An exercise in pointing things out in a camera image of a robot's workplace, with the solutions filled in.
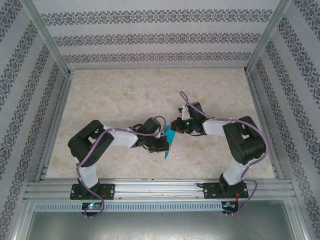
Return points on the blue paper sheet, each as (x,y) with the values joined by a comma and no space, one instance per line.
(173,137)

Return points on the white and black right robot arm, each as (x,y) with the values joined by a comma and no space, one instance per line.
(247,142)

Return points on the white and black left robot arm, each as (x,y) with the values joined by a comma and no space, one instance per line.
(90,145)

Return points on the grey metal sheet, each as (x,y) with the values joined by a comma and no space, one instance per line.
(160,225)

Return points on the aluminium mounting rail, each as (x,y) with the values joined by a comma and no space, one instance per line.
(155,190)

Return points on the aluminium side rail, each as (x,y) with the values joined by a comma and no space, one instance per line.
(256,100)
(60,105)

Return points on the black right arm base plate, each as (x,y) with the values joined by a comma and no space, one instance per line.
(212,191)

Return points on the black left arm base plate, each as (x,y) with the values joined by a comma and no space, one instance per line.
(110,191)

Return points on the aluminium frame post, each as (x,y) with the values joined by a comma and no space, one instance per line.
(266,37)
(48,37)

